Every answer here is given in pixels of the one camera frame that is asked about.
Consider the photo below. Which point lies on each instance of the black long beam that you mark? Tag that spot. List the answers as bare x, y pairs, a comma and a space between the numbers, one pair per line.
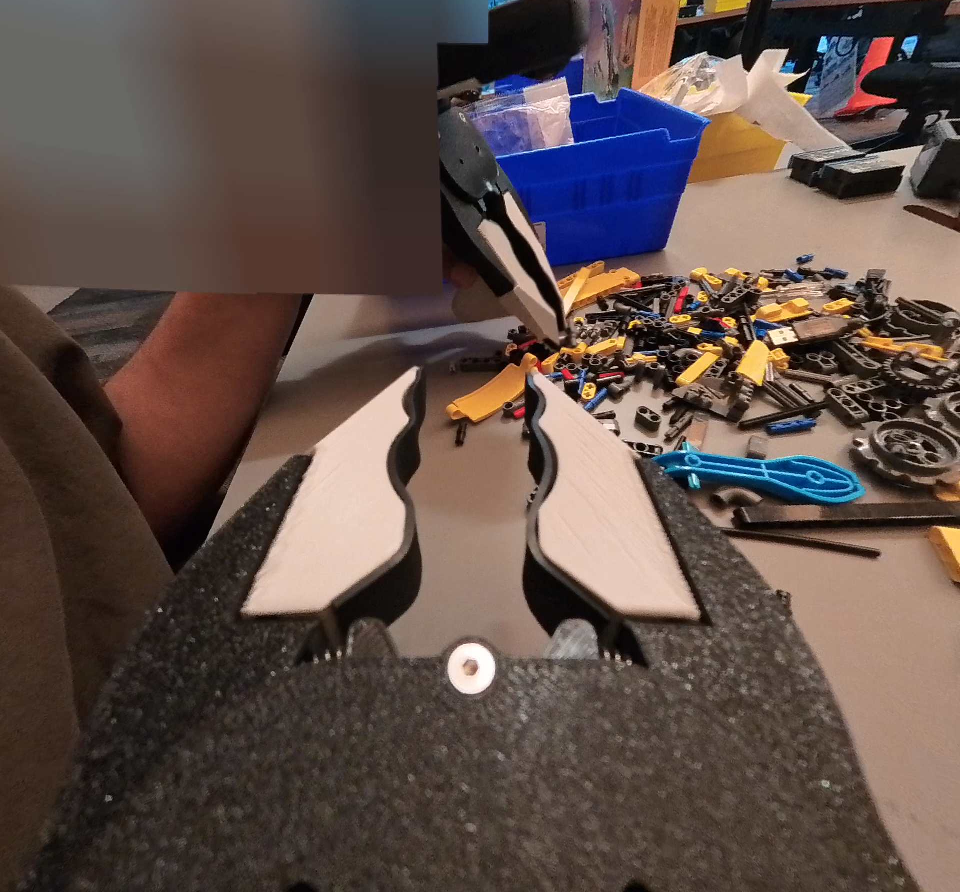
847, 513

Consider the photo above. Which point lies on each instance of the black battery pack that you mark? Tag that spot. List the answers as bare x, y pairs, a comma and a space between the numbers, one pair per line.
821, 161
862, 180

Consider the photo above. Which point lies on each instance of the crumpled plastic bags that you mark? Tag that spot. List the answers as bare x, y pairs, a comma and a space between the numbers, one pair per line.
750, 90

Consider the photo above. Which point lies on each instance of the black battery charger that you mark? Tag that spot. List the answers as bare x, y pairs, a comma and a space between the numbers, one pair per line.
937, 165

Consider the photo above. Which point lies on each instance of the yellow plastic bin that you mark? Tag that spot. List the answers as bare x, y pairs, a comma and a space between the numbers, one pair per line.
735, 150

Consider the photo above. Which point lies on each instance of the person's left forearm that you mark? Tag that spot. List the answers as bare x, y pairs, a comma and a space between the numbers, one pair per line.
195, 397

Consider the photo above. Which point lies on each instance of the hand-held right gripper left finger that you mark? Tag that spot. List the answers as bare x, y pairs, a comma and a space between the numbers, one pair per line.
337, 517

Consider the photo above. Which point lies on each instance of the blue part separator tool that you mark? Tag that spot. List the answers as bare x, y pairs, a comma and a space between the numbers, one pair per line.
757, 476

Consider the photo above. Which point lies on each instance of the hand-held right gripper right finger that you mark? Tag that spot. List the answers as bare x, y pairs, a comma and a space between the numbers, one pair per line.
607, 517

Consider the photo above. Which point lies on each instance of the yellow flat panel piece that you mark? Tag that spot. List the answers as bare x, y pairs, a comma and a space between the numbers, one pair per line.
619, 283

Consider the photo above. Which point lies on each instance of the grey gear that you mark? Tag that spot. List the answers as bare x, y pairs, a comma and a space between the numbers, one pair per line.
911, 369

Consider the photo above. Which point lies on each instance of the yellow holed beam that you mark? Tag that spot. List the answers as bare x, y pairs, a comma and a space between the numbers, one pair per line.
581, 285

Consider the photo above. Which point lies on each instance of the pile of small building parts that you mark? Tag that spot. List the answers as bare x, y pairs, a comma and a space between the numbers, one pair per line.
712, 352

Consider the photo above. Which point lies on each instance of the clear plastic parts bag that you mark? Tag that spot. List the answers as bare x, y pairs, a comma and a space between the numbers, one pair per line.
525, 112

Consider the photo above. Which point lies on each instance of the orange traffic cone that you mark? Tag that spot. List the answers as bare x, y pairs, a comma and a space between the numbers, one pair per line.
866, 82

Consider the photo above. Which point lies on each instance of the blue plastic bin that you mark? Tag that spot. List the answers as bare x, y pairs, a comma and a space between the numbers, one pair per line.
615, 187

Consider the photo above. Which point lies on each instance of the black thin axle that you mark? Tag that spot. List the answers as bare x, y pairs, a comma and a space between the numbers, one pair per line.
799, 541

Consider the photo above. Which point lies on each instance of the cardboard toy box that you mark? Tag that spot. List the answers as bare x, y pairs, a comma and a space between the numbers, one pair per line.
637, 22

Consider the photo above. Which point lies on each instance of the yellow curved panel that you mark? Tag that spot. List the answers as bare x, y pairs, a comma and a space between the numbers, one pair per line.
491, 390

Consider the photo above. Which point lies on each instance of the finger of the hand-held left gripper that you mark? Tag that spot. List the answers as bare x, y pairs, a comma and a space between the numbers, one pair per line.
517, 285
536, 255

